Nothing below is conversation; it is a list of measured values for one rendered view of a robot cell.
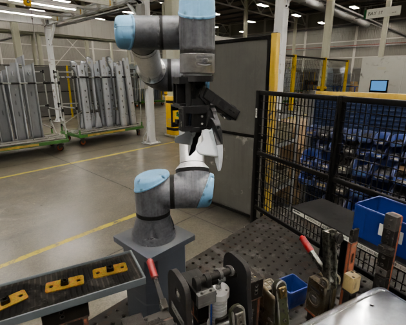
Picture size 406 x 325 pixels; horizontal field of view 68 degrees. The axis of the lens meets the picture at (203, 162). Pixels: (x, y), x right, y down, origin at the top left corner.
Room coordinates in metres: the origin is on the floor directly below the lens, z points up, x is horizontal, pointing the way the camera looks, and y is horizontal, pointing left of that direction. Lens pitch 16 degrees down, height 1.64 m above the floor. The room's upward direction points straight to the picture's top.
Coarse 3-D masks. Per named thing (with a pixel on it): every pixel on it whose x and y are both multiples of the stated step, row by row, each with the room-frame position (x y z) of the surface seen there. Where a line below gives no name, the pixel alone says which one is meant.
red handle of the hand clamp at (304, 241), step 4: (300, 236) 0.87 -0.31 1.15; (304, 236) 0.86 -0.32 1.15; (300, 240) 0.86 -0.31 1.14; (304, 240) 0.85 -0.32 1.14; (304, 244) 0.84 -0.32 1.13; (308, 244) 0.84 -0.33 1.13; (308, 248) 0.83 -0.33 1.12; (312, 248) 0.83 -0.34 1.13; (308, 252) 0.83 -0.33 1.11; (312, 252) 0.82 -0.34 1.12; (312, 256) 0.82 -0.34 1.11; (316, 256) 0.81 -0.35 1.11; (316, 260) 0.80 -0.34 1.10; (316, 264) 0.80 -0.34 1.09; (320, 264) 0.79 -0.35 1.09; (320, 268) 0.78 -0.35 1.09; (332, 280) 0.75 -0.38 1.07
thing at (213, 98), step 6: (210, 90) 0.68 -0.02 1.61; (204, 96) 0.67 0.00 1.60; (210, 96) 0.68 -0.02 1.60; (216, 96) 0.68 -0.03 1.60; (210, 102) 0.68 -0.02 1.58; (216, 102) 0.68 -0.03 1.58; (222, 102) 0.69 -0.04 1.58; (216, 108) 0.70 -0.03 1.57; (222, 108) 0.69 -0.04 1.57; (228, 108) 0.70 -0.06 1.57; (234, 108) 0.71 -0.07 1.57; (222, 114) 0.72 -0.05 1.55; (228, 114) 0.70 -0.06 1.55; (234, 114) 0.71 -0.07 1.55; (234, 120) 0.72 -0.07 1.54
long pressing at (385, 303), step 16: (384, 288) 0.80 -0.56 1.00; (352, 304) 0.73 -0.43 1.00; (368, 304) 0.73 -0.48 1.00; (384, 304) 0.73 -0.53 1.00; (400, 304) 0.73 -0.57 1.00; (320, 320) 0.67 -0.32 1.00; (336, 320) 0.67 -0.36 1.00; (352, 320) 0.67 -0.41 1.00; (368, 320) 0.67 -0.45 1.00; (384, 320) 0.67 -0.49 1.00; (400, 320) 0.67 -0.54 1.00
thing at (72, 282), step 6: (78, 276) 0.64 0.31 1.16; (48, 282) 0.62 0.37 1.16; (54, 282) 0.62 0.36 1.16; (60, 282) 0.62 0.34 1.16; (66, 282) 0.61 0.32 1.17; (72, 282) 0.62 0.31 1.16; (78, 282) 0.62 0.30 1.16; (48, 288) 0.60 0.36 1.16; (54, 288) 0.60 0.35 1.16; (60, 288) 0.60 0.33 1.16; (66, 288) 0.60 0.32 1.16
